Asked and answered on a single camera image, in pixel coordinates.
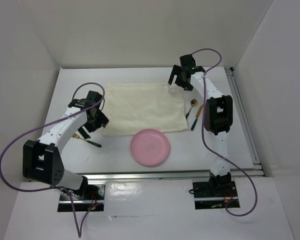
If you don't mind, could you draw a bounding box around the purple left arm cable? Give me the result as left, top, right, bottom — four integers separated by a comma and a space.
0, 82, 106, 238

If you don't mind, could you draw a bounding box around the aluminium frame rail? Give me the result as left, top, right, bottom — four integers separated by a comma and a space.
28, 168, 266, 182
224, 67, 266, 177

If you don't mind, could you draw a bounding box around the pink round plate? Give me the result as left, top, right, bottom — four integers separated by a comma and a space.
130, 128, 170, 167

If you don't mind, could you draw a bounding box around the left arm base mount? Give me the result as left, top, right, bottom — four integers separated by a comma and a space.
57, 182, 106, 213

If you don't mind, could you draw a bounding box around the cream cloth placemat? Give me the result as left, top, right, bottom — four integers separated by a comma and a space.
102, 82, 189, 137

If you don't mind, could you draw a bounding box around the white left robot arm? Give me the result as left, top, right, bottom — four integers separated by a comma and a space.
22, 90, 109, 200

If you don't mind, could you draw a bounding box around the gold knife green handle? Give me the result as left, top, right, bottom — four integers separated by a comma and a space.
190, 104, 204, 131

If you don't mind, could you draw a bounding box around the gold spoon green handle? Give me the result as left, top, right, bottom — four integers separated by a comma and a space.
185, 98, 198, 119

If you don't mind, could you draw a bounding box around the aluminium right frame rail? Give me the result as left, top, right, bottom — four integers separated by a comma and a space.
224, 67, 266, 177

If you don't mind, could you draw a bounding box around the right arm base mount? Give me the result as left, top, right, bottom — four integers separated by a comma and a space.
188, 181, 240, 210

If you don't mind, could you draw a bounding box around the clear plastic cup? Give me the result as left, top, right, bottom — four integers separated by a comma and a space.
167, 83, 183, 95

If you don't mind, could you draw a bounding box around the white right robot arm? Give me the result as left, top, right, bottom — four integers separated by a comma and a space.
168, 54, 233, 196

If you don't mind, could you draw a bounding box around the aluminium front frame rail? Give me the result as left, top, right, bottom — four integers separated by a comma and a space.
28, 168, 266, 182

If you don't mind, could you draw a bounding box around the gold fork green handle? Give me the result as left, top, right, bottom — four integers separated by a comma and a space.
72, 133, 102, 148

